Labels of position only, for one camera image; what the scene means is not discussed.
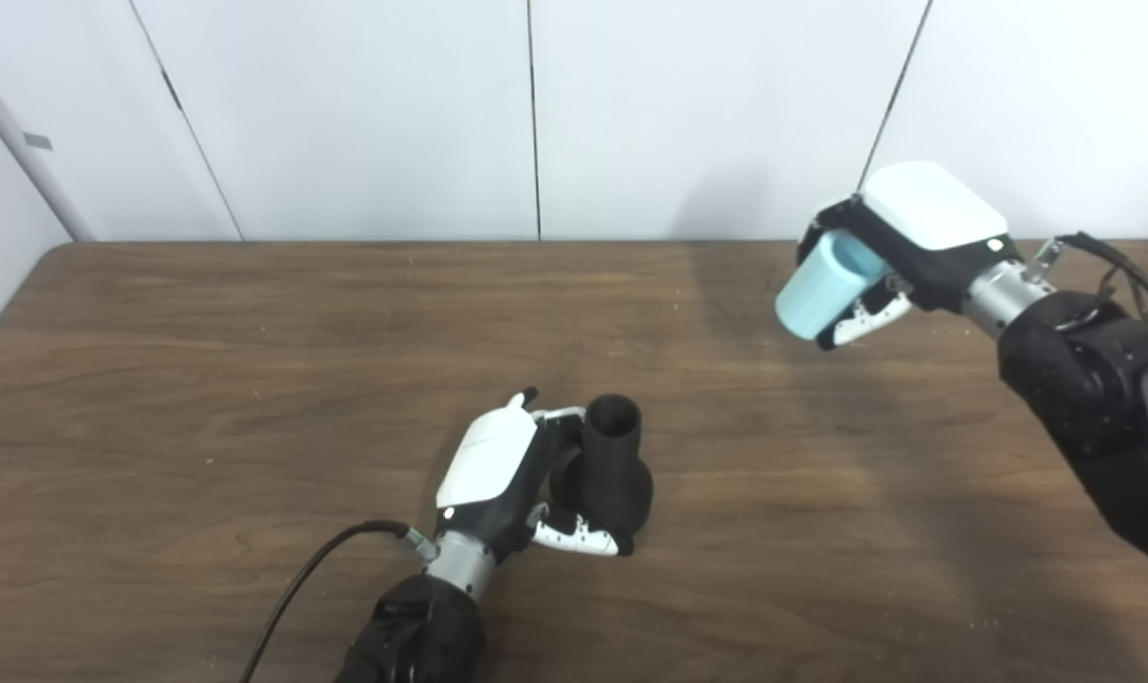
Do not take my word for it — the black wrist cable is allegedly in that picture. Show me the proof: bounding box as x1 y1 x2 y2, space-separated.
1025 231 1148 338
240 519 440 683

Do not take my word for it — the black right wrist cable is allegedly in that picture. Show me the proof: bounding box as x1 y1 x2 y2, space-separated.
1025 231 1148 338

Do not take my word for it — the black funnel-shaped nozzle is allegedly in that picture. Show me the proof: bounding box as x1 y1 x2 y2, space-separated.
548 394 654 544

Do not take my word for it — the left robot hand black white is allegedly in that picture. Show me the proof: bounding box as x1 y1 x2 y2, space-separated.
435 387 635 568

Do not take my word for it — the light-blue hose piece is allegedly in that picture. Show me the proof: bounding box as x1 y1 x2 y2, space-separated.
775 230 890 340

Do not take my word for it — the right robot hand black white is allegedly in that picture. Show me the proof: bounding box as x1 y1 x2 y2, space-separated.
796 161 1027 351

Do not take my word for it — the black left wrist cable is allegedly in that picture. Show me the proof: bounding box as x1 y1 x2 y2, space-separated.
240 519 440 683

